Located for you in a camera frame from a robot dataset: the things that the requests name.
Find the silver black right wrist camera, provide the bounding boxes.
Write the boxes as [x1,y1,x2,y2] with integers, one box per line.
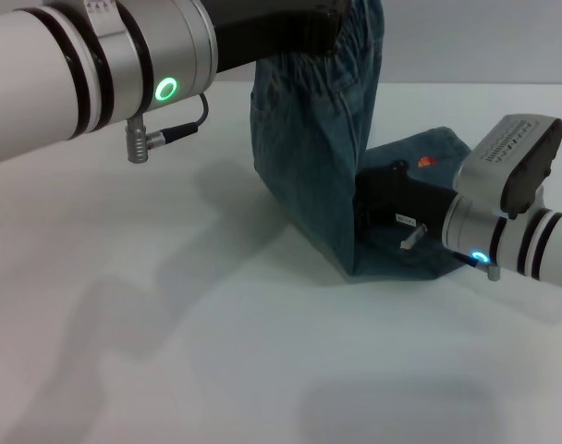
[452,114,562,219]

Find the black cable with silver plug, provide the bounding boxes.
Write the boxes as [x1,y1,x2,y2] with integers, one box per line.
[126,92,210,164]
[454,252,502,281]

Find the small silver plug purple wires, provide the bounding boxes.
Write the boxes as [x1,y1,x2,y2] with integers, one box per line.
[399,224,428,251]

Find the blue denim jeans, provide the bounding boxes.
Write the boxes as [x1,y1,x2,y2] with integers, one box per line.
[250,0,474,282]

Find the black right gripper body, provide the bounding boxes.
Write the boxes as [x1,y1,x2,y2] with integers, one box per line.
[358,160,456,232]

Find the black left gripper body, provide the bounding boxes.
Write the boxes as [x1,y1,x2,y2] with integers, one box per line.
[202,0,347,75]

